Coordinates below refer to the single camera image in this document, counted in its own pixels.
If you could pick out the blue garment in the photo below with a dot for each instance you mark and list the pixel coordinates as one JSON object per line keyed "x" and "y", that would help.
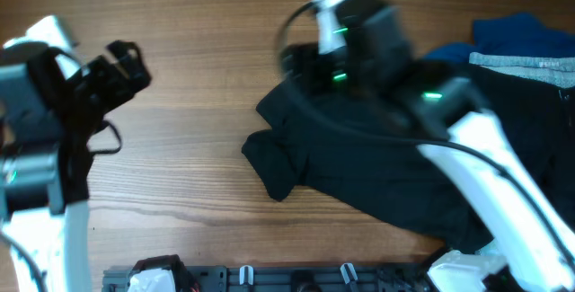
{"x": 519, "y": 34}

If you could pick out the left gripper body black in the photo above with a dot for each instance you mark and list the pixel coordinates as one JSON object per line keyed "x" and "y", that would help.
{"x": 101, "y": 90}

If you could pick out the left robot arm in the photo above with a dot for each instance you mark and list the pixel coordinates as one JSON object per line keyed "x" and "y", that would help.
{"x": 53, "y": 105}

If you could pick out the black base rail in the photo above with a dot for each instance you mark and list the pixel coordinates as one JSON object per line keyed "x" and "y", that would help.
{"x": 393, "y": 277}

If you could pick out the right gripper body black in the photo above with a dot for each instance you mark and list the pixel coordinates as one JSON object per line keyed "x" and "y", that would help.
{"x": 314, "y": 72}

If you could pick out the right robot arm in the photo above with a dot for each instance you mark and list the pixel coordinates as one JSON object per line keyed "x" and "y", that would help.
{"x": 362, "y": 48}

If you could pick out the black t-shirt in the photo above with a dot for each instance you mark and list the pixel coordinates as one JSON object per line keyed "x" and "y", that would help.
{"x": 391, "y": 182}

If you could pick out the dark folded garment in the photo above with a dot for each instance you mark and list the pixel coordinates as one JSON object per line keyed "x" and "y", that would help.
{"x": 538, "y": 120}

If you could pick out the grey patterned garment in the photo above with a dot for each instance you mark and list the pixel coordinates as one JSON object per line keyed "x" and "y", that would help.
{"x": 556, "y": 71}

